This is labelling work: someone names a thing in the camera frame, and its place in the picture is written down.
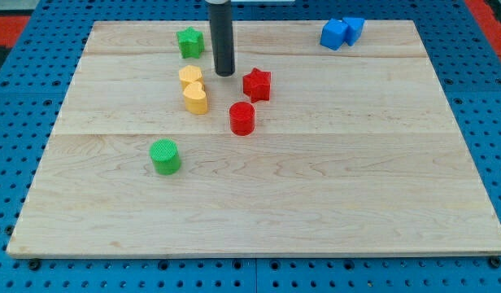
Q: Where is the wooden board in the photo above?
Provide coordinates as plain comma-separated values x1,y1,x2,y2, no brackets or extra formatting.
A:
7,20,501,259

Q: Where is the red cylinder block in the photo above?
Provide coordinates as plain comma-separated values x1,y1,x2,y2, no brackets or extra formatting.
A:
229,102,255,136

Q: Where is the red star block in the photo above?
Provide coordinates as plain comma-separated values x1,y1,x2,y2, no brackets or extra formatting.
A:
242,68,272,103

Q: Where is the yellow heart block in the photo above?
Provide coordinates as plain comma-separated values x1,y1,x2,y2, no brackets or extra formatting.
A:
183,81,208,115

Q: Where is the green cylinder block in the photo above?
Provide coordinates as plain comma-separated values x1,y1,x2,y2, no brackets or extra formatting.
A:
150,138,181,175

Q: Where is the yellow hexagon block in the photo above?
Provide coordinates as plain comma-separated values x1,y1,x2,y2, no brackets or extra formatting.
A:
178,65,204,90

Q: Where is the green star block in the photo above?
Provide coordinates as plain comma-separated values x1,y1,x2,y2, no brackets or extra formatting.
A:
176,27,204,59

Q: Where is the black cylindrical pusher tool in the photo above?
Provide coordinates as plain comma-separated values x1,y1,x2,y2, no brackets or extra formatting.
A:
207,0,235,77

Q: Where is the blue cube block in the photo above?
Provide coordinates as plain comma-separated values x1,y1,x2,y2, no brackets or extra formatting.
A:
320,19,349,50

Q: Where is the blue angled block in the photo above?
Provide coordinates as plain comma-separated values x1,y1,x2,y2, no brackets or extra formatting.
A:
342,17,365,46

